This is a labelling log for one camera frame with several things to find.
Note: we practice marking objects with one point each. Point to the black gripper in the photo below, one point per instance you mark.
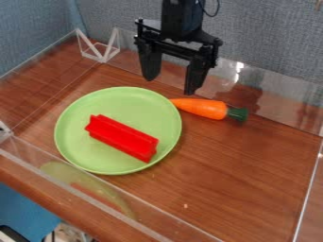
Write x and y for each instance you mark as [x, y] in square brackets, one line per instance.
[180, 38]

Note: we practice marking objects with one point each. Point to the green round plate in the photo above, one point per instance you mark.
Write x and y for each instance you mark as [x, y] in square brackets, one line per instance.
[133, 106]

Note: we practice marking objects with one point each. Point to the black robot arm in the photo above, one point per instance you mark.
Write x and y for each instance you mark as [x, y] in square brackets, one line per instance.
[183, 9]

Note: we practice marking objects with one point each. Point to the clear acrylic enclosure wall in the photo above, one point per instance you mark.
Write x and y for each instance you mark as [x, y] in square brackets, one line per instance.
[239, 182]

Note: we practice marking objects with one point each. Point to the red rectangular block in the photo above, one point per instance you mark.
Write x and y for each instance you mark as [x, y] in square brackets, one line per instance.
[133, 142]

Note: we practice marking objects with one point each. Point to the orange toy carrot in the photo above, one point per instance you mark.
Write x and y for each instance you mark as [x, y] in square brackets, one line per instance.
[209, 108]

